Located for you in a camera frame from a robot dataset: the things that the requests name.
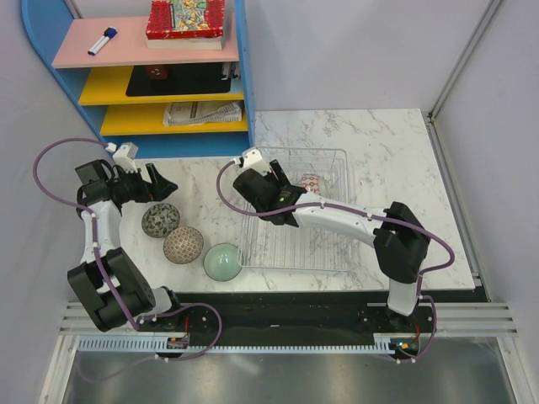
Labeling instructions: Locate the blue shelf unit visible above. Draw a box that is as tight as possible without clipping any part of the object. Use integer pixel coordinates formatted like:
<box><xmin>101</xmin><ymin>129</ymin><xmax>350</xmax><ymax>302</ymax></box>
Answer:
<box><xmin>21</xmin><ymin>1</ymin><xmax>255</xmax><ymax>158</ymax></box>

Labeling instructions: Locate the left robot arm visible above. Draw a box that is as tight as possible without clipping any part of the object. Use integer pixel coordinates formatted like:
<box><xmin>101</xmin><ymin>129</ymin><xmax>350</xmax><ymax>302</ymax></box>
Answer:
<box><xmin>67</xmin><ymin>159</ymin><xmax>185</xmax><ymax>332</ymax></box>

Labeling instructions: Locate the brown lattice bowl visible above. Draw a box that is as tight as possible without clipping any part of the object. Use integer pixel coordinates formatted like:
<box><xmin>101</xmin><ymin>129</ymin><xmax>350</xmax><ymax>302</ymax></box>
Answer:
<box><xmin>163</xmin><ymin>226</ymin><xmax>204</xmax><ymax>264</ymax></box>

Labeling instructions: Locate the aluminium frame post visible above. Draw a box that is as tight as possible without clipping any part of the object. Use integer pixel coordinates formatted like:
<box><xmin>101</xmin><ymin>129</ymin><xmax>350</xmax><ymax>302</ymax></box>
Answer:
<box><xmin>425</xmin><ymin>0</ymin><xmax>506</xmax><ymax>123</ymax></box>

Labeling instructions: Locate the folded newspaper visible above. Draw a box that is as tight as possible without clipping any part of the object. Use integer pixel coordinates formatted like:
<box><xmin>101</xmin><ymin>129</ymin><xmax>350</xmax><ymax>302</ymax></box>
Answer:
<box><xmin>163</xmin><ymin>101</ymin><xmax>243</xmax><ymax>126</ymax></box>

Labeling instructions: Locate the grey floral bowl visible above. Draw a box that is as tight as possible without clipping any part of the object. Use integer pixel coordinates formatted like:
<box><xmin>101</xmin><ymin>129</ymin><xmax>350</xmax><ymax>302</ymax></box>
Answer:
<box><xmin>141</xmin><ymin>203</ymin><xmax>180</xmax><ymax>238</ymax></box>

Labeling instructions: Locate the white wire dish rack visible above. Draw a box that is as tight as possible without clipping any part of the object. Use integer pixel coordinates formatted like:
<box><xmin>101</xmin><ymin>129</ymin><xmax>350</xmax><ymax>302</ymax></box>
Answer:
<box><xmin>239</xmin><ymin>146</ymin><xmax>360</xmax><ymax>273</ymax></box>

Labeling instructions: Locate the blue triangle pattern bowl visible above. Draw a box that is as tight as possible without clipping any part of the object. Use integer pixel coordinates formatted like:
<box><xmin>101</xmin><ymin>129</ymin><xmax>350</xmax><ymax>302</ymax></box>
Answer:
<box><xmin>301</xmin><ymin>173</ymin><xmax>327</xmax><ymax>196</ymax></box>

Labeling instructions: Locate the red patterned book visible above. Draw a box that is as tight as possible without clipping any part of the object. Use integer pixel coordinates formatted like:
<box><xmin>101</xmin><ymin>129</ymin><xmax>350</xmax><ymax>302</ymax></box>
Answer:
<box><xmin>146</xmin><ymin>0</ymin><xmax>227</xmax><ymax>51</ymax></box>

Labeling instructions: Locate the pale green bowl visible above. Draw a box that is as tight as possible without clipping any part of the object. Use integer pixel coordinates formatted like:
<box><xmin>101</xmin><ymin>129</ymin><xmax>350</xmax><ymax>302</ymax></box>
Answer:
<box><xmin>203</xmin><ymin>243</ymin><xmax>242</xmax><ymax>282</ymax></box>

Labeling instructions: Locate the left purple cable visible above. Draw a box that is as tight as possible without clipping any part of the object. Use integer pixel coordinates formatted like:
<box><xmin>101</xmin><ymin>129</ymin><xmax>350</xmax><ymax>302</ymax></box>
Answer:
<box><xmin>32</xmin><ymin>138</ymin><xmax>223</xmax><ymax>384</ymax></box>

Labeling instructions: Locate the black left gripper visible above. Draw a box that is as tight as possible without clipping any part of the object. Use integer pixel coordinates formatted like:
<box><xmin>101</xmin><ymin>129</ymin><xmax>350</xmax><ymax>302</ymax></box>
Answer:
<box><xmin>109</xmin><ymin>164</ymin><xmax>177</xmax><ymax>204</ymax></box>

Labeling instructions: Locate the blue white marker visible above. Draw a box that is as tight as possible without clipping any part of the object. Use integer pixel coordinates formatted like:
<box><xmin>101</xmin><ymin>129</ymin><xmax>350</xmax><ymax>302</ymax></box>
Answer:
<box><xmin>88</xmin><ymin>27</ymin><xmax>118</xmax><ymax>56</ymax></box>

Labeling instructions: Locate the dark red box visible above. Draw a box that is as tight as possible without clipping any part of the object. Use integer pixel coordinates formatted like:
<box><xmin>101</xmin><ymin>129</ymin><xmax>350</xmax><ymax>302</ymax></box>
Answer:
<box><xmin>144</xmin><ymin>65</ymin><xmax>169</xmax><ymax>81</ymax></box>

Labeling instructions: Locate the white slotted cable duct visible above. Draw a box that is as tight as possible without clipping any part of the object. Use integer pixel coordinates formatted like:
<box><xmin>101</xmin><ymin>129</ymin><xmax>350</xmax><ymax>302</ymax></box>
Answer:
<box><xmin>77</xmin><ymin>335</ymin><xmax>395</xmax><ymax>354</ymax></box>

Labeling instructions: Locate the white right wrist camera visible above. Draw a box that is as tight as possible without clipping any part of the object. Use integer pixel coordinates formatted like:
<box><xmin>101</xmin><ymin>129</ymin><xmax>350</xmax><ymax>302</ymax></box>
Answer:
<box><xmin>232</xmin><ymin>147</ymin><xmax>271</xmax><ymax>176</ymax></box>

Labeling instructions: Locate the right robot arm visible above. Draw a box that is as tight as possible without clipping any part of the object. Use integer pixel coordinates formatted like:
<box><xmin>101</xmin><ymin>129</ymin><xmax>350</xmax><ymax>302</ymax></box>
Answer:
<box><xmin>232</xmin><ymin>156</ymin><xmax>430</xmax><ymax>332</ymax></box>

